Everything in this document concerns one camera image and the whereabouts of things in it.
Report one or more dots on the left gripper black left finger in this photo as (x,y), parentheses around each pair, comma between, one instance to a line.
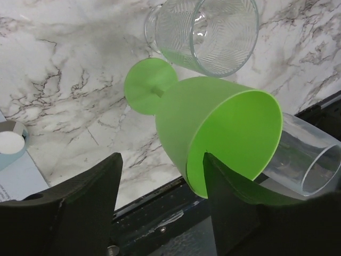
(71,218)

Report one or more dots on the small blue white stapler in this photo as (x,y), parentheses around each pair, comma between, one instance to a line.
(14,136)

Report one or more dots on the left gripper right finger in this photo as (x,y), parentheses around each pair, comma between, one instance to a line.
(249,219)

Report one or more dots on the clear wine glass front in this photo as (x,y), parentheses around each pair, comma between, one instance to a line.
(306,160)

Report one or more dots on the clear wine glass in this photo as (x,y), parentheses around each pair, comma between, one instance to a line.
(306,160)
(214,38)

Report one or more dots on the printed paper sheets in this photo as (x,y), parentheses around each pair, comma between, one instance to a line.
(21,178)

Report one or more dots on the clear wine glass left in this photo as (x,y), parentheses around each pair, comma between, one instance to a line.
(214,38)

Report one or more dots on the green plastic wine glass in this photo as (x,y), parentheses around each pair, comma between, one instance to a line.
(239,125)

